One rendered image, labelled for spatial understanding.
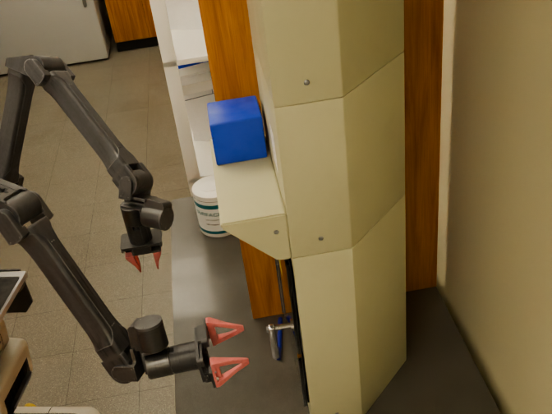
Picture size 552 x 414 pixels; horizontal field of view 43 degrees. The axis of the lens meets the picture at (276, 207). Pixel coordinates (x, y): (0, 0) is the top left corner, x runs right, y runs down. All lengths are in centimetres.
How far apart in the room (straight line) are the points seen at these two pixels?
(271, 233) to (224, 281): 77
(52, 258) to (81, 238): 258
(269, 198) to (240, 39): 36
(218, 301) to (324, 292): 64
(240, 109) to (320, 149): 27
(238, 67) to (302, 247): 42
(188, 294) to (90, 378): 129
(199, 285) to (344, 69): 103
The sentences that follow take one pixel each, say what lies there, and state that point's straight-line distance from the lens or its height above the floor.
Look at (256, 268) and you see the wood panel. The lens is 174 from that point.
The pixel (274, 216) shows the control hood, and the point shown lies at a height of 151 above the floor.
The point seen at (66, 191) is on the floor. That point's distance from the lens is 449.
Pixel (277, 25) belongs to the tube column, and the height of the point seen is 184.
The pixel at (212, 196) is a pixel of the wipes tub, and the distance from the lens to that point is 206.
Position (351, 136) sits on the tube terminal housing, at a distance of 116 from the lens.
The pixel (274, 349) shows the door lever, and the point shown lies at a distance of 147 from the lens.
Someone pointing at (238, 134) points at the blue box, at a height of 157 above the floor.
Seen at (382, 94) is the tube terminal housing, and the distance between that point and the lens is 123.
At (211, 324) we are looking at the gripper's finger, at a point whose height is 119.
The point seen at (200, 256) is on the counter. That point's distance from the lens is 208.
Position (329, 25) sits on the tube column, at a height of 183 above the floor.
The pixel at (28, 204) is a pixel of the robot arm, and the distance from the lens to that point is 145.
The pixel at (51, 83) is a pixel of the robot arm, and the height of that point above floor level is 154.
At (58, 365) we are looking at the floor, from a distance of 330.
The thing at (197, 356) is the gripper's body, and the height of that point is 119.
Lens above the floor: 220
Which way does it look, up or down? 34 degrees down
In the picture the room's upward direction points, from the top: 8 degrees counter-clockwise
